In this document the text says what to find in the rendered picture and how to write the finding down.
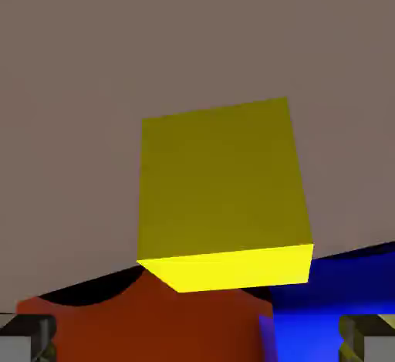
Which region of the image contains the small yellow cube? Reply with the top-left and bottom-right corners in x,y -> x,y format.
136,96 -> 315,294

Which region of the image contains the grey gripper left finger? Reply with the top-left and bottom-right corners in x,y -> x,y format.
0,312 -> 58,362

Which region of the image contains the large orange box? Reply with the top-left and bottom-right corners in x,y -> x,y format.
15,267 -> 279,362

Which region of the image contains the large blue box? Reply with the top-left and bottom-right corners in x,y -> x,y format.
258,240 -> 395,362

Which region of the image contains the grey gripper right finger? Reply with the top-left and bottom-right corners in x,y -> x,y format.
338,313 -> 395,362

